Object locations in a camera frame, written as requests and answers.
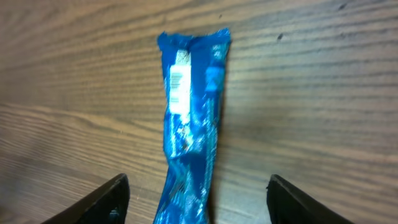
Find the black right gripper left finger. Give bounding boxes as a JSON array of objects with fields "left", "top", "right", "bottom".
[{"left": 43, "top": 173, "right": 130, "bottom": 224}]

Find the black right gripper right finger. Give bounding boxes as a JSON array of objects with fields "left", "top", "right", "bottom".
[{"left": 267, "top": 174, "right": 353, "bottom": 224}]

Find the blue snack bar wrapper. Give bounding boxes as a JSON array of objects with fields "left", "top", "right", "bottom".
[{"left": 154, "top": 29, "right": 231, "bottom": 224}]

